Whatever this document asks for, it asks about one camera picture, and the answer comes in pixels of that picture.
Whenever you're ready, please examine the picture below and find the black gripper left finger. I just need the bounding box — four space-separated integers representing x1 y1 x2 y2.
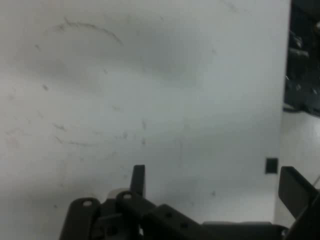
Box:
59 164 201 240

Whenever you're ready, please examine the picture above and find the black tape mark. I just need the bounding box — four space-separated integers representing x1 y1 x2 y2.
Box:
265 157 279 174

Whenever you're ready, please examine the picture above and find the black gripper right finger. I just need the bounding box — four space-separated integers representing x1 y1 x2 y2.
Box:
277 165 320 240

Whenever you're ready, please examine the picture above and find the black object on floor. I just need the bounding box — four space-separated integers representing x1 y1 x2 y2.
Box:
282 0 320 114

